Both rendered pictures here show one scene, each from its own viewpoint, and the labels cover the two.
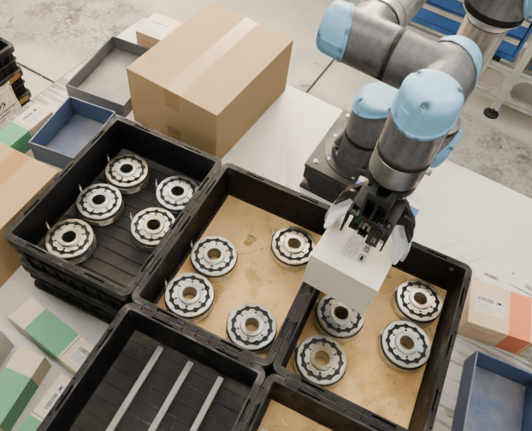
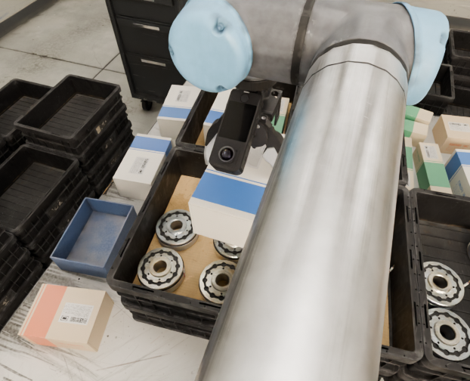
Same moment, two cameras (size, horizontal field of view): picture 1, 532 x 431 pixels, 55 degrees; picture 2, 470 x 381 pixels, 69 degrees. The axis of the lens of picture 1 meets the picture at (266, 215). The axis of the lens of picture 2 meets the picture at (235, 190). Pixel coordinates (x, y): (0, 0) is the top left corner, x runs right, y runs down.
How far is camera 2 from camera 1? 0.96 m
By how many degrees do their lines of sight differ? 73
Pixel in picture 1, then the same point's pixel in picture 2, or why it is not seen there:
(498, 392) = (88, 258)
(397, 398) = (183, 199)
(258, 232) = not seen: hidden behind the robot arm
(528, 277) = not seen: outside the picture
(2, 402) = (433, 171)
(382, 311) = (194, 260)
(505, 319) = (63, 302)
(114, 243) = (459, 268)
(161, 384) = not seen: hidden behind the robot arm
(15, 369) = (443, 187)
